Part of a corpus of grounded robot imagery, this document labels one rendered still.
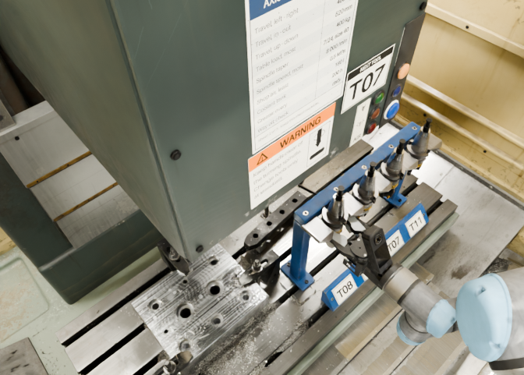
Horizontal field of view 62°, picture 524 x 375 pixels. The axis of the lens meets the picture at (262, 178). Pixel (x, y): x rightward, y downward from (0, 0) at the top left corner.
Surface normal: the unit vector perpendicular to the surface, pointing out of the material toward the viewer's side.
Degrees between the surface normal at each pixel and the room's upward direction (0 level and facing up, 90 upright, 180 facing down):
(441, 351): 8
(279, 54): 90
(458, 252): 24
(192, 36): 90
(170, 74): 90
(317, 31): 90
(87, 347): 0
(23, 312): 0
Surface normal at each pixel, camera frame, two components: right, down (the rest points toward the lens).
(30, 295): -0.02, -0.63
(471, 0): -0.75, 0.52
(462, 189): -0.32, -0.36
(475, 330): -0.99, 0.07
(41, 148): 0.67, 0.58
